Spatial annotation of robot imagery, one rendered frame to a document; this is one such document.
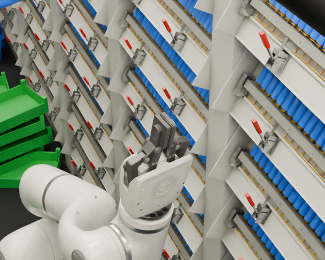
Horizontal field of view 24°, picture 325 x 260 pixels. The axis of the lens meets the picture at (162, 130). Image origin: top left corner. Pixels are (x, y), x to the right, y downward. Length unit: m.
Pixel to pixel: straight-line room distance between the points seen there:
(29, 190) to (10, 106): 2.02
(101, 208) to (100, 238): 0.16
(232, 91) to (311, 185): 0.30
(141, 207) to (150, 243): 0.09
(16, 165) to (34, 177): 2.02
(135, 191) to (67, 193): 0.31
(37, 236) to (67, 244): 0.39
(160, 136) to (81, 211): 0.30
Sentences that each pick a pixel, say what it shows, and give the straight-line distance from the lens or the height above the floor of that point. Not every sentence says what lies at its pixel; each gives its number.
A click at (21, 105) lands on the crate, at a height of 0.24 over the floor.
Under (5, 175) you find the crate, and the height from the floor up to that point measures 0.00.
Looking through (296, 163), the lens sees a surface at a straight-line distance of 1.45.
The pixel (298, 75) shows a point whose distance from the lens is 1.36.
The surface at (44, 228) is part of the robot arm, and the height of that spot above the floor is 1.09.
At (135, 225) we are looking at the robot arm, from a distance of 1.14.
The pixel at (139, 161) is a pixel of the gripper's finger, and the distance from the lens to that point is 1.05.
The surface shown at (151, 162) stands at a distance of 1.06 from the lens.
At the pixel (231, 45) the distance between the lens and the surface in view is 1.54.
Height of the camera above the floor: 2.20
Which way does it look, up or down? 37 degrees down
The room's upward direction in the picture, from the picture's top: straight up
